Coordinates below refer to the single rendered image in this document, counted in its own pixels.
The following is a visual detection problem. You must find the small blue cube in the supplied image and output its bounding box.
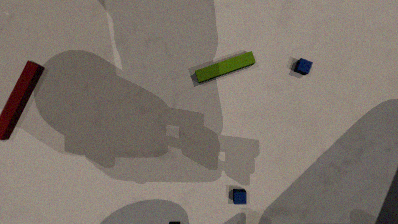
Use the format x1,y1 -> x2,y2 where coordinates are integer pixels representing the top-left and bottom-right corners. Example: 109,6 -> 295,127
233,189 -> 246,204
294,58 -> 313,75

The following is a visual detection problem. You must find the olive green rectangular bar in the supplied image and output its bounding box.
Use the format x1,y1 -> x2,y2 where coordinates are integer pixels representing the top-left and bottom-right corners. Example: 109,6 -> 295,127
195,51 -> 256,83

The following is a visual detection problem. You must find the dark red rod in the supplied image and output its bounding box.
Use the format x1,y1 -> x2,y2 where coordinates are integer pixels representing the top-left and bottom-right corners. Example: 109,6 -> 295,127
0,61 -> 44,140

